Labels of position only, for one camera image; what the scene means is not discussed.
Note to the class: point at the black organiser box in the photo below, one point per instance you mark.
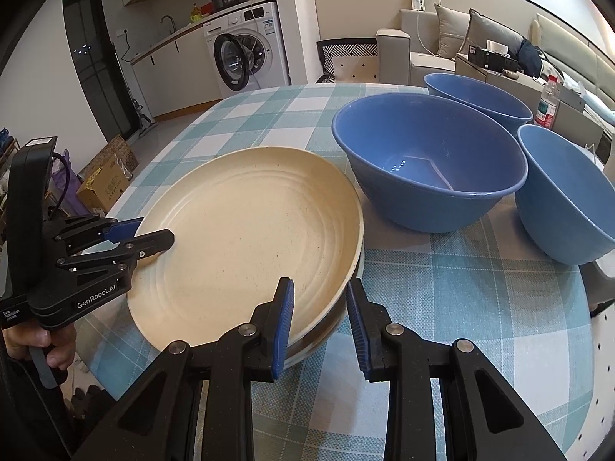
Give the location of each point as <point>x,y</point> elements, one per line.
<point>492,60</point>

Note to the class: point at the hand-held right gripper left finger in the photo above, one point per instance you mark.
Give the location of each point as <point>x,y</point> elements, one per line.
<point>284,331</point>

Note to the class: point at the beige cushion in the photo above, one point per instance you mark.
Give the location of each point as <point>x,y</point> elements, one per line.
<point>451,31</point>

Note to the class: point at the purple bag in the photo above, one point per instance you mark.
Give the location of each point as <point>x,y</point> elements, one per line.
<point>72,192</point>

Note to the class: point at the yellow bottle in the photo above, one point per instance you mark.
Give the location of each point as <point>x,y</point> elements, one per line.
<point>195,13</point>

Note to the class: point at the upholstered bed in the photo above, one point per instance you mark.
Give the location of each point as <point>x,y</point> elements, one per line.
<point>576,43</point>

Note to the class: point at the white kitchen counter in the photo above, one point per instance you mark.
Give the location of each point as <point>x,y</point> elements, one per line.
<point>168,67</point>

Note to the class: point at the stick vacuum cleaner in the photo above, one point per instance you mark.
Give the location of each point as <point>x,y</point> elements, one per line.
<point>144,122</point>

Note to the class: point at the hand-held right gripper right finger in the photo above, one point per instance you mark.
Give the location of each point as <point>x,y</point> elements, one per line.
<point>359,331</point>

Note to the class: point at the plastic water bottle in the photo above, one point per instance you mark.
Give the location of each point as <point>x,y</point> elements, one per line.
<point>547,105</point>

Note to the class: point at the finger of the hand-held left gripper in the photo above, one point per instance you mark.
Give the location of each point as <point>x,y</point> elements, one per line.
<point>120,229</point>
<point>153,241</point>

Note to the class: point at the dark glass door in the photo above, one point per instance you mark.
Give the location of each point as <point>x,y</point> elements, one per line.
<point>91,81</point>

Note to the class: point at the white washing machine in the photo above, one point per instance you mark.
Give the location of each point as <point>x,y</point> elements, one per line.
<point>269,57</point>

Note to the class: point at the wide blue bowl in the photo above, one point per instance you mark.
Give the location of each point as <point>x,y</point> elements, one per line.
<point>423,153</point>

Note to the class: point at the person's left forearm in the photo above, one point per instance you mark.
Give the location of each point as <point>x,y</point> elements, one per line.
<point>29,418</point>

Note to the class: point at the person's left hand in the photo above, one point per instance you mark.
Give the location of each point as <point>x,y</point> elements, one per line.
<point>62,350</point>

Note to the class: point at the grey side cabinet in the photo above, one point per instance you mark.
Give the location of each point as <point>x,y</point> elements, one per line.
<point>523,81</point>

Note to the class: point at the patterned flat cardboard box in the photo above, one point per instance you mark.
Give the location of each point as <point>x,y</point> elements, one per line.
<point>120,151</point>

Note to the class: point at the large cream plate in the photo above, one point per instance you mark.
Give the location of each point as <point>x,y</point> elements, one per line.
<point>240,240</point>

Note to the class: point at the grey sofa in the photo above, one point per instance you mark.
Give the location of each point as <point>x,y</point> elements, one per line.
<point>394,57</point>

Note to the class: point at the small cream plate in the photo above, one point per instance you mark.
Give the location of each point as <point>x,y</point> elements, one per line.
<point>331,319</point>

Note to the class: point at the white tissue box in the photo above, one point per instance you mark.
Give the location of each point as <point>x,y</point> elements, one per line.
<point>497,48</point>

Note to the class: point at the dark blue garment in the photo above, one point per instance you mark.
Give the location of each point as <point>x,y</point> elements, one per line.
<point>531,57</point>

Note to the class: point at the yellow cardboard box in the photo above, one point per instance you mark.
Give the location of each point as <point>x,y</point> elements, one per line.
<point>103,187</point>

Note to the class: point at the teal checked tablecloth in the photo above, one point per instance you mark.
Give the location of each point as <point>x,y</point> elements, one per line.
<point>432,297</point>

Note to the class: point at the kitchen faucet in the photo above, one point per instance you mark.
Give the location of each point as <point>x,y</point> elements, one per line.
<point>170,20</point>

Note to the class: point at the grey cushion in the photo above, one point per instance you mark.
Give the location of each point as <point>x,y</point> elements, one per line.
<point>495,29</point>

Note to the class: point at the white perforated panel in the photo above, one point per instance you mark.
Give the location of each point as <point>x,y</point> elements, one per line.
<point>603,369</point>

